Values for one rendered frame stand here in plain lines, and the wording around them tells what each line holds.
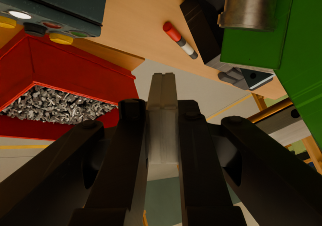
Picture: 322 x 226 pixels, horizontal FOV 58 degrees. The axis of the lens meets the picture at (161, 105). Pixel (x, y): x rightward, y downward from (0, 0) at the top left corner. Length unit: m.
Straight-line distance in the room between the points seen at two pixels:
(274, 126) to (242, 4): 0.19
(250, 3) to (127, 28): 0.30
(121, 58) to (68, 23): 0.38
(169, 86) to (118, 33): 0.31
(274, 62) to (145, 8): 0.27
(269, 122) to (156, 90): 0.21
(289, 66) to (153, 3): 0.27
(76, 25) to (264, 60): 0.22
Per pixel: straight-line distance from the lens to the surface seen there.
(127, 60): 0.73
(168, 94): 0.15
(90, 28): 0.37
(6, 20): 0.37
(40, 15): 0.34
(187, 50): 0.54
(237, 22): 0.19
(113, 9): 0.43
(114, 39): 0.48
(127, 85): 0.72
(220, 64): 0.42
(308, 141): 2.89
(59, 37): 0.39
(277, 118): 0.35
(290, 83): 0.22
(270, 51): 0.22
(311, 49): 0.22
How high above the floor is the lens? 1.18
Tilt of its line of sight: 22 degrees down
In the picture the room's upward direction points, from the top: 161 degrees clockwise
